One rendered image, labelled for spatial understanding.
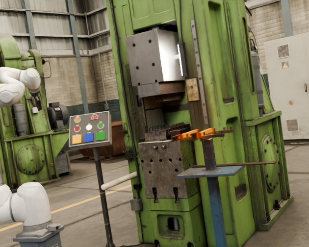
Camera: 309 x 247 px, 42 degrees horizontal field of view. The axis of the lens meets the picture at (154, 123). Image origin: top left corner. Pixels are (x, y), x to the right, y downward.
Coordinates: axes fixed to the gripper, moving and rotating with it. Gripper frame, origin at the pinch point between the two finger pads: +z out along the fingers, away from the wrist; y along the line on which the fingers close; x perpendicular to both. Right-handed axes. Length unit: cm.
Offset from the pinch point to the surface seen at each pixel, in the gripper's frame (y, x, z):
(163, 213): 111, 60, 32
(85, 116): 12.2, 35.0, 29.2
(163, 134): 60, 80, 3
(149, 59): 6, 89, -21
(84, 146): 35, 24, 32
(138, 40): -11, 87, -23
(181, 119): 43, 114, 35
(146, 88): 23, 81, -7
